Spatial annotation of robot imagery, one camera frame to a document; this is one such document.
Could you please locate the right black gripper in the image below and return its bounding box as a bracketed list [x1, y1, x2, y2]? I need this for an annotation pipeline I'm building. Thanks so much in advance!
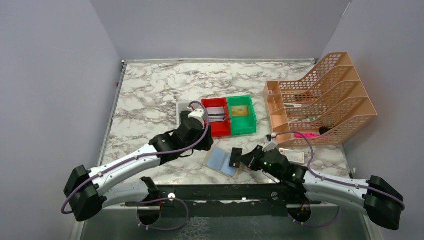
[237, 144, 283, 180]

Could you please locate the white plastic bin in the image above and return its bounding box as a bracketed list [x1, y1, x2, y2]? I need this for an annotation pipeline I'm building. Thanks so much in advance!
[176, 101, 205, 133]

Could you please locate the red plastic bin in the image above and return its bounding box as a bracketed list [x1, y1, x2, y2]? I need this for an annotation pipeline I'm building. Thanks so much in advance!
[201, 97, 231, 138]

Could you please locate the beige card holder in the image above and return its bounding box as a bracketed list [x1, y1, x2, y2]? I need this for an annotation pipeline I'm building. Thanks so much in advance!
[202, 146, 242, 179]

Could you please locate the green plastic bin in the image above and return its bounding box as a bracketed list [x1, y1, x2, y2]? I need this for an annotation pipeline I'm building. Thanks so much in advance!
[226, 95, 257, 136]

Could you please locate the gold credit card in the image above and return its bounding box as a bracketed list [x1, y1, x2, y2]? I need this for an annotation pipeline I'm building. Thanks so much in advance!
[230, 105, 249, 117]

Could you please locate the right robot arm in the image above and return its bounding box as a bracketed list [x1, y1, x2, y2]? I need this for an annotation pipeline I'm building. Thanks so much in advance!
[235, 145, 405, 230]

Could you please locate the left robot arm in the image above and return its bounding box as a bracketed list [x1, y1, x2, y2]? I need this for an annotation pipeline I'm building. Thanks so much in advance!
[61, 117, 214, 222]

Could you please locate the white card stack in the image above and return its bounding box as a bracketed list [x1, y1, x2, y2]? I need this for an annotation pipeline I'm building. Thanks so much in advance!
[206, 106, 226, 123]

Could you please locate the small white red box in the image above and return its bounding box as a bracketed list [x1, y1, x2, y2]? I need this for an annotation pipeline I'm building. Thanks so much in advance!
[279, 148, 305, 165]

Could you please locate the pink highlighter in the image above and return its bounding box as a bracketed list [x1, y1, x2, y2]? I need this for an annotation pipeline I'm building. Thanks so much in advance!
[294, 132, 321, 139]

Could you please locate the green white pen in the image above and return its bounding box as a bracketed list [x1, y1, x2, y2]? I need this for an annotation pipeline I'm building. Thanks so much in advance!
[299, 116, 320, 122]

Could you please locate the orange mesh file organizer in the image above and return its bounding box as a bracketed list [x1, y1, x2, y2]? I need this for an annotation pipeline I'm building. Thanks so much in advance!
[263, 52, 378, 148]

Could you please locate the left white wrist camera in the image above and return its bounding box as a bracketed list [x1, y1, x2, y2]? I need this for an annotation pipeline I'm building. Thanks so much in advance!
[188, 108, 205, 128]

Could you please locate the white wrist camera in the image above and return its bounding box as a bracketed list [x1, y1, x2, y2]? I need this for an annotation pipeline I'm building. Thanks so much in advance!
[188, 108, 205, 128]
[263, 132, 278, 152]

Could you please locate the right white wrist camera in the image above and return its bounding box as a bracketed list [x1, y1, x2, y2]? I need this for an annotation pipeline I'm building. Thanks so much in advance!
[263, 132, 278, 152]

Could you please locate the aluminium frame rail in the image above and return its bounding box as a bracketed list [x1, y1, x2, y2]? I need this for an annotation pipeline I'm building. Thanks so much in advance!
[77, 183, 374, 210]

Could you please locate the black mounting rail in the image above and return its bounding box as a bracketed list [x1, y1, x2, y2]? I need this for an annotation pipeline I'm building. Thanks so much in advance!
[91, 177, 322, 226]

